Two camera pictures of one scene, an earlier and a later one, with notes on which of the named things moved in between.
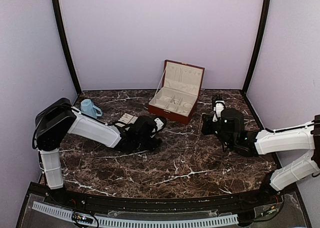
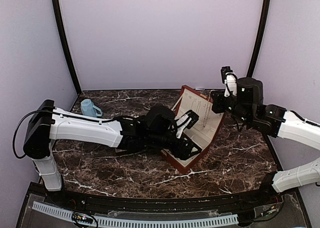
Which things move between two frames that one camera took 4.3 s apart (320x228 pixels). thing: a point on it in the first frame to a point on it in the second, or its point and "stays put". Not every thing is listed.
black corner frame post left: x=56 y=6 stays put
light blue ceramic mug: x=87 y=107 stays put
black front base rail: x=215 y=204 stays put
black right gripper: x=206 y=130 to x=217 y=107
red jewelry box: x=181 y=86 to x=204 y=132
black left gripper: x=153 y=144 to x=184 y=154
